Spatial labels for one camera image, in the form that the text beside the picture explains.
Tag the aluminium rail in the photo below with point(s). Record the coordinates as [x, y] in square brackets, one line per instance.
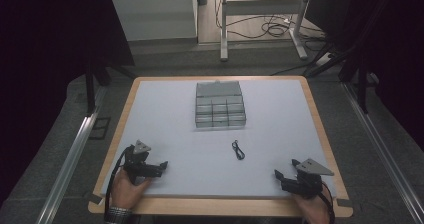
[383, 150]
[66, 170]

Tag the white power strip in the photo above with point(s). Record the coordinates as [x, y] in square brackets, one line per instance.
[323, 59]

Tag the black floor bracket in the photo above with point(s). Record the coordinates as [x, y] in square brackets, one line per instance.
[100, 128]

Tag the white table mat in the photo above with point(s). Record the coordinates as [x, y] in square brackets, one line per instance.
[186, 157]

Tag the person's right hand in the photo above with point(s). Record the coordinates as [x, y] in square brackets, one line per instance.
[313, 209]

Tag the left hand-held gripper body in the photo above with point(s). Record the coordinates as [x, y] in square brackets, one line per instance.
[137, 164]

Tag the white cabinet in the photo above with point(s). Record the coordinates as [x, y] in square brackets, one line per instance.
[156, 14]

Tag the black tripod stand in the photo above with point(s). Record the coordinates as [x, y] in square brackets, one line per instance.
[336, 55]

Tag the person's left hand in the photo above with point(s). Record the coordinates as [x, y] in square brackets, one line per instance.
[126, 190]

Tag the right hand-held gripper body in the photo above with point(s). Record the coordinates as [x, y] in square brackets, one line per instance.
[308, 180]

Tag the white metal desk frame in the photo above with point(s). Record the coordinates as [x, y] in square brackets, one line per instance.
[263, 7]

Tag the black tape corner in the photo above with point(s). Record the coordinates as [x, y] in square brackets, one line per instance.
[96, 199]
[343, 203]

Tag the clear plastic compartment box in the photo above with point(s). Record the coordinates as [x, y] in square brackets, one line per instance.
[220, 105]

